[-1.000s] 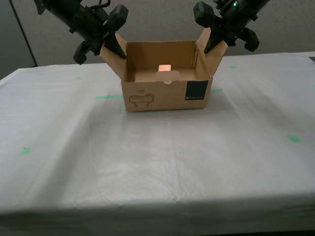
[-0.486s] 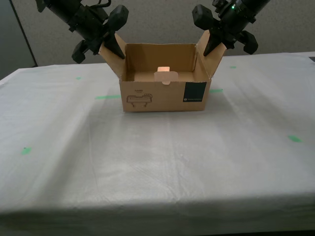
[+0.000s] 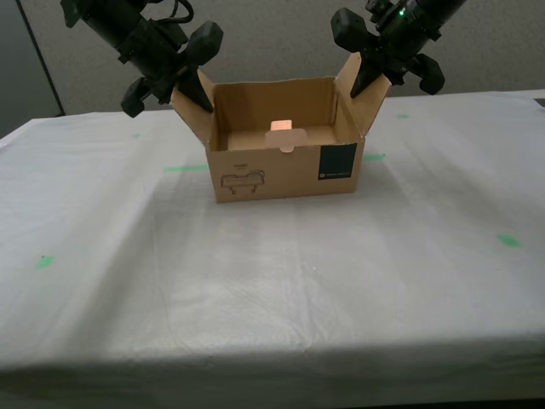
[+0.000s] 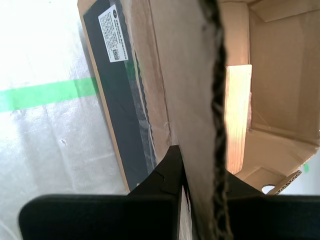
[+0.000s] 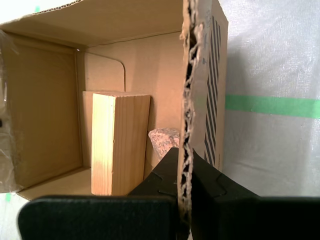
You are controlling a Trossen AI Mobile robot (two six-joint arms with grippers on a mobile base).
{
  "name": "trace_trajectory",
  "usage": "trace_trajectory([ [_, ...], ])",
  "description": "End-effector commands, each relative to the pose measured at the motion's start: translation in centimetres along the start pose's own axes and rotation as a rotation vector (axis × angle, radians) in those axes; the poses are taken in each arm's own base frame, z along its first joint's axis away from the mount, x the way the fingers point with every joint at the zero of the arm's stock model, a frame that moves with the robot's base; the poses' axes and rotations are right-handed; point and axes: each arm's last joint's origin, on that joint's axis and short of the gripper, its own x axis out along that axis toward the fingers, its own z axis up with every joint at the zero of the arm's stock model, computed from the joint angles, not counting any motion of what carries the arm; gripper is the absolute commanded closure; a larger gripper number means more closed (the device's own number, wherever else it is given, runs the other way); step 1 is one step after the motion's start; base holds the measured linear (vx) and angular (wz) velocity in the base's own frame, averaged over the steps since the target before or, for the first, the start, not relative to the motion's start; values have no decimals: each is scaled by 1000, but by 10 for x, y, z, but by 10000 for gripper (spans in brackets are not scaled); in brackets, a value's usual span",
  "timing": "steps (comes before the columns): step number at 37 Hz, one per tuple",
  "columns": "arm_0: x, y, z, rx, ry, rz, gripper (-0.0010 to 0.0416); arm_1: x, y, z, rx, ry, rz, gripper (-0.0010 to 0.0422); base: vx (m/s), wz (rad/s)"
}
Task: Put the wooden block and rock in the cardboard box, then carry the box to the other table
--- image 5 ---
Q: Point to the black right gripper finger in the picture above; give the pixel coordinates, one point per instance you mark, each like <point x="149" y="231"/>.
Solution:
<point x="100" y="217"/>
<point x="250" y="217"/>

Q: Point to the long green tape strip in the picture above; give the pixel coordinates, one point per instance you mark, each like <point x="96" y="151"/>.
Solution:
<point x="275" y="106"/>

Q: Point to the brown cardboard box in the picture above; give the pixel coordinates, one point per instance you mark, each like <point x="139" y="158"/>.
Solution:
<point x="50" y="112"/>

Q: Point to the white plastic table cover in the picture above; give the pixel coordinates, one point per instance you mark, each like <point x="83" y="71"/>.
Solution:
<point x="275" y="50"/>

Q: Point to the light wooden block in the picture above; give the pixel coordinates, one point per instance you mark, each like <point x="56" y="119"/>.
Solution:
<point x="120" y="140"/>

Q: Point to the speckled granite rock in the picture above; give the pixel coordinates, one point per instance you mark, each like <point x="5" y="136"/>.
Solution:
<point x="165" y="137"/>

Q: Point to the small green tape piece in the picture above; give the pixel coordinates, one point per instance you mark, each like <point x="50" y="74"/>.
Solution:
<point x="8" y="197"/>
<point x="37" y="8"/>

